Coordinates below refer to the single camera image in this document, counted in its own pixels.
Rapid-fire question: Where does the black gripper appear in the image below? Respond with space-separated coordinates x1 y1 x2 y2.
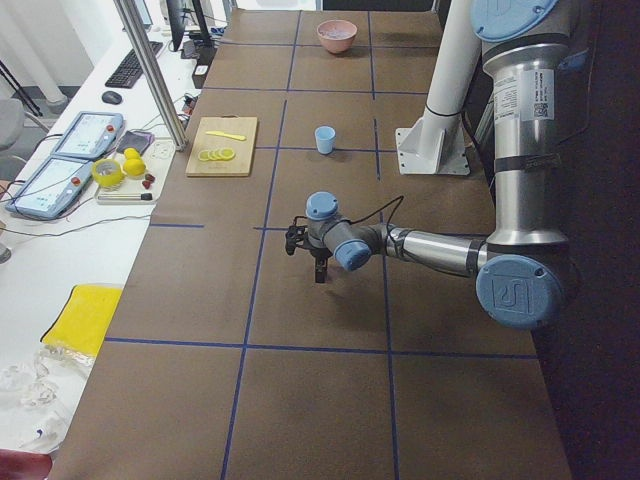
310 247 331 283

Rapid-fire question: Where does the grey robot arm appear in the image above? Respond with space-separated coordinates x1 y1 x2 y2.
286 1 580 330

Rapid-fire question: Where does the light blue paper cup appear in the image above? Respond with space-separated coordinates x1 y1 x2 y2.
314 125 336 155

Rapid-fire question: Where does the clear ice cubes pile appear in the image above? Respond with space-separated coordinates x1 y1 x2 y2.
318 24 352 41

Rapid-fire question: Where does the bamboo cutting board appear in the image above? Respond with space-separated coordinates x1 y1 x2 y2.
185 117 258 177

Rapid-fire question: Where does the yellow plastic knife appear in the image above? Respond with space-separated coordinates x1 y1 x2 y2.
205 130 247 141

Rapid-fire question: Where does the white tray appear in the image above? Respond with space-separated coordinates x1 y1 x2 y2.
92 138 175 205

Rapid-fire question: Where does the whole lemon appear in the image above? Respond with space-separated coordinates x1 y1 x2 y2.
122 158 146 177
123 147 141 160

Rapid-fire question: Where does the yellow tape roll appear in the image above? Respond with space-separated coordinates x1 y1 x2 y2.
91 159 125 189

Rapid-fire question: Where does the purple grey wallet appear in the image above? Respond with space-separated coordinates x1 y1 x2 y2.
116 130 155 154

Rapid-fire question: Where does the pink bowl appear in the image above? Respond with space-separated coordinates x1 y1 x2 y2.
316 19 358 54

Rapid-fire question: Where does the yellow cloth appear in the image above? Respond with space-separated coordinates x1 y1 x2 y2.
40 284 122 358

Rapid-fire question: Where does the teach pendant far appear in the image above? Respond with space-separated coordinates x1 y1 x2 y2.
53 111 124 160

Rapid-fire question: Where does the teach pendant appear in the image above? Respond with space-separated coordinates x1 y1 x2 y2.
5 155 94 220
53 111 124 160

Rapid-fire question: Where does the black computer mouse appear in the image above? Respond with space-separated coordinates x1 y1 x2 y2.
101 90 123 105

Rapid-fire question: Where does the black keyboard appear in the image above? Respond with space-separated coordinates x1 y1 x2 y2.
105 50 143 89

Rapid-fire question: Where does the teach pendant near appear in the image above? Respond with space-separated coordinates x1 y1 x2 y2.
5 155 94 220

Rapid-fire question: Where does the black braided cable left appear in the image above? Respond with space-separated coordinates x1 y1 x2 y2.
344 195 406 236

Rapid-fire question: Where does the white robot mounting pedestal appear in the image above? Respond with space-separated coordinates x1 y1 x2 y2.
396 0 481 175

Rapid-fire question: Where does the aluminium frame post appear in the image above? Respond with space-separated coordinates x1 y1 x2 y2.
114 0 188 151

